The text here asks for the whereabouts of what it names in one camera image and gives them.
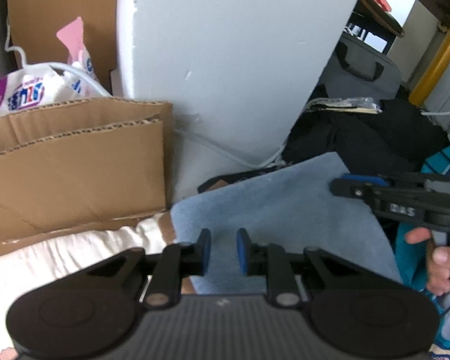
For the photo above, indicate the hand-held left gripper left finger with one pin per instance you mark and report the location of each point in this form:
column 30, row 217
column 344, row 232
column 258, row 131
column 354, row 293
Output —
column 205, row 251

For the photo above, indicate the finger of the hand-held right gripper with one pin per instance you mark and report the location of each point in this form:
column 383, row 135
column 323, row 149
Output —
column 363, row 178
column 354, row 189

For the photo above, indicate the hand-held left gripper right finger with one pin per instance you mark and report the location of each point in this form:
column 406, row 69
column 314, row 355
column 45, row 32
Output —
column 242, row 253

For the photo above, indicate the blue denim jeans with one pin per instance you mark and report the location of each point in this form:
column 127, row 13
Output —
column 292, row 210

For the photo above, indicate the person's right hand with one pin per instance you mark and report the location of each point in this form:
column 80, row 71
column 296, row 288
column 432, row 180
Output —
column 444, row 258

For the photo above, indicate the black bag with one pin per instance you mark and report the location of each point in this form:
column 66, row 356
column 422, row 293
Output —
column 360, row 135

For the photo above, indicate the teal printed cloth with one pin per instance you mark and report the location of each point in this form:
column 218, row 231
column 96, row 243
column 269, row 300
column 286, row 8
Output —
column 408, row 266

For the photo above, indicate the clear plastic document bag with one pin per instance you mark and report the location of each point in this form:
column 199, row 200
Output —
column 345, row 105

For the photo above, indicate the grey suitcase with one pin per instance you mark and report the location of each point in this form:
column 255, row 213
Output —
column 363, row 60

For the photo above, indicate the cream printed bed sheet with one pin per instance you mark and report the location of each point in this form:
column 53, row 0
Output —
column 60, row 255

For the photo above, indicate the brown cardboard box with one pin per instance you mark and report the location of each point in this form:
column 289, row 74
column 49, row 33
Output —
column 71, row 172
column 60, row 7

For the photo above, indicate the round black yellow table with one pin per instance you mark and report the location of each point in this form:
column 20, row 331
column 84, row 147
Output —
column 442, row 37

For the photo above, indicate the wooden stool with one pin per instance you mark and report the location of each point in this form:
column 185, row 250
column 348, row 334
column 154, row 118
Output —
column 378, row 15

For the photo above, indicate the purple white tissue package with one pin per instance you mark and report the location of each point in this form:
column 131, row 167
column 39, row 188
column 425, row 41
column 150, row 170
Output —
column 26, row 93

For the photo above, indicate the pink package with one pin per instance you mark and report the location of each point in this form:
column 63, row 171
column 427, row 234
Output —
column 77, row 45

